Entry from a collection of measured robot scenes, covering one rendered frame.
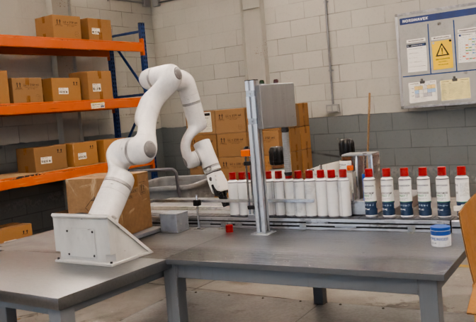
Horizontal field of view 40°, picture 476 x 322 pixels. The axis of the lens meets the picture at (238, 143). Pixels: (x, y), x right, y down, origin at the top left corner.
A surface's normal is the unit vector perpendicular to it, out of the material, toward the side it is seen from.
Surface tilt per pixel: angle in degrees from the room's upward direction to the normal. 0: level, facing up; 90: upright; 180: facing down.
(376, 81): 90
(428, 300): 90
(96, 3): 90
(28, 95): 91
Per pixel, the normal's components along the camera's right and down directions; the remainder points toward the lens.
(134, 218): 0.91, -0.05
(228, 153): -0.49, 0.10
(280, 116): 0.43, 0.01
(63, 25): 0.78, -0.03
